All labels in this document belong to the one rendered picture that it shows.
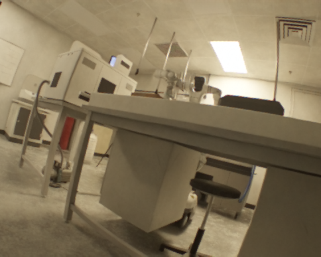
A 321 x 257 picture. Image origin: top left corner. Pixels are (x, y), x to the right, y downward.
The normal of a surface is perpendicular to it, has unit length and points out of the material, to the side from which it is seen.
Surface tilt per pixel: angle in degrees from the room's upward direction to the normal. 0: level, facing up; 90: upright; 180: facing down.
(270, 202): 90
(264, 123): 90
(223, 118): 90
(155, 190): 90
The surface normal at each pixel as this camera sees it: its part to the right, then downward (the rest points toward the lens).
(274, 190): -0.50, -0.22
